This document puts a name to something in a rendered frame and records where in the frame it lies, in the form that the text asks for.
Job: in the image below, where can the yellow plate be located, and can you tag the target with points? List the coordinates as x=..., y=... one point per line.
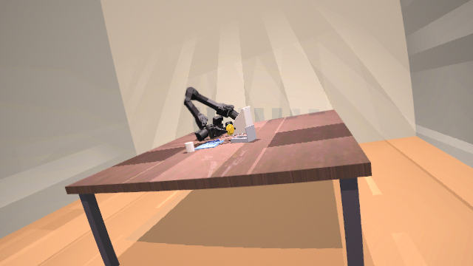
x=230, y=129

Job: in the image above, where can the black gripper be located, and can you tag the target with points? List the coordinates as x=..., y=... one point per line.
x=218, y=130

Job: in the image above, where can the white cylinder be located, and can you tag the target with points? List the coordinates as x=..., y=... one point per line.
x=189, y=147

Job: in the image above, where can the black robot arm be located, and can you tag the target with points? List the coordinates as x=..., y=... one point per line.
x=222, y=110

